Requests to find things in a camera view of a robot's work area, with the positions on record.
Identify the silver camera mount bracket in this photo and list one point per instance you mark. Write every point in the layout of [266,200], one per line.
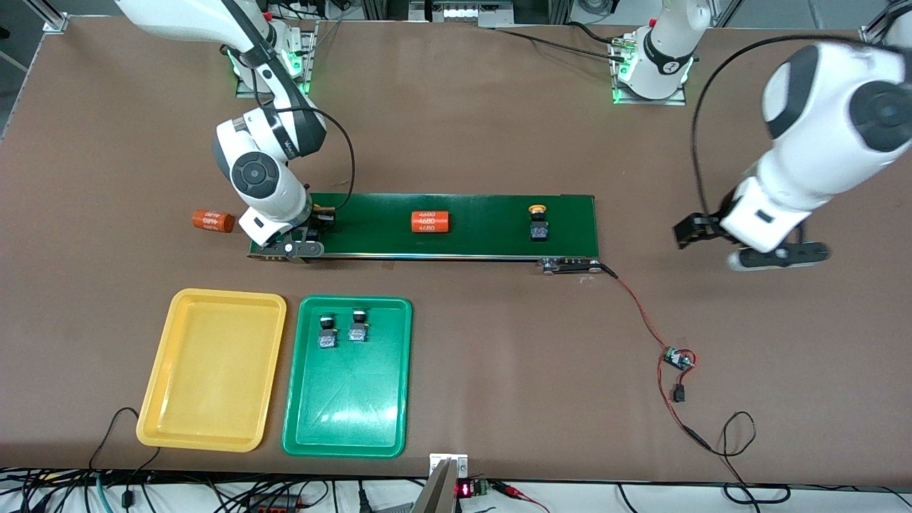
[442,484]

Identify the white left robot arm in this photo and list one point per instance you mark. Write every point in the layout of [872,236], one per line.
[819,107]

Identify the orange 4680 battery cylinder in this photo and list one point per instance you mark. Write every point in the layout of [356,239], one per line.
[212,221]
[432,222]

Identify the green plastic tray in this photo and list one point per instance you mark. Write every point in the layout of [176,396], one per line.
[349,399]

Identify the yellow plastic tray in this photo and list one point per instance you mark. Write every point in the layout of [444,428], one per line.
[214,370]

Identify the black power strip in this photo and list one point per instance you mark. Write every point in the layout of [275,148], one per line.
[274,504]

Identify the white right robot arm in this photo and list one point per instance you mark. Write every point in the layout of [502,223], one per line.
[256,174]

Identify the red digit display module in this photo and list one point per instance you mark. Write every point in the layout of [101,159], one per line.
[467,489]

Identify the grey box with white lights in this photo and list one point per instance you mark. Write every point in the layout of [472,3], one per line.
[459,13]

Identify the red clip lead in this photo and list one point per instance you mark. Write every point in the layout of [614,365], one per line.
[516,491]

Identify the green push button switch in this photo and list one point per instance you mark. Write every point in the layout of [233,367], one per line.
[326,335]
[358,329]

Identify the green conveyor belt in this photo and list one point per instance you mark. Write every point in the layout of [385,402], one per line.
[442,228]

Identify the small controller circuit board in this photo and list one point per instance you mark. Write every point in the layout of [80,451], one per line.
[677,359]

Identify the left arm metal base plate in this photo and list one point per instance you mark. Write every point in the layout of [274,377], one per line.
[677,100]

